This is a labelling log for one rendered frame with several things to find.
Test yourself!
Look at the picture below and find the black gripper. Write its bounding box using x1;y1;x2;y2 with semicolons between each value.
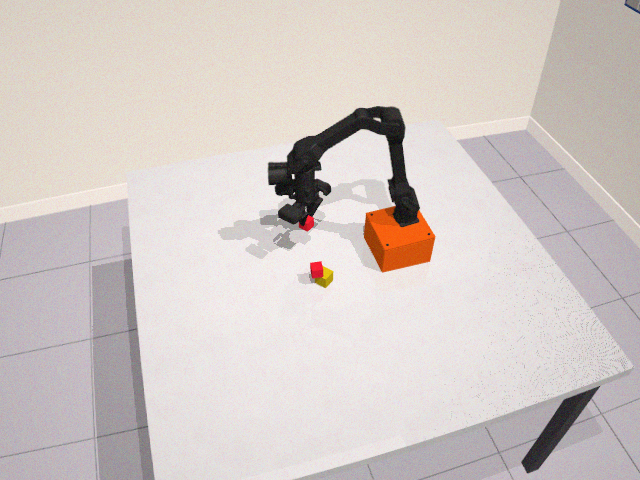
278;178;331;226

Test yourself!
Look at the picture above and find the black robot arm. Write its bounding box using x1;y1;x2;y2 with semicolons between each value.
268;106;420;227

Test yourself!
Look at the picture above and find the yellow cube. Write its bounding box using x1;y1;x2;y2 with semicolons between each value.
315;266;333;288

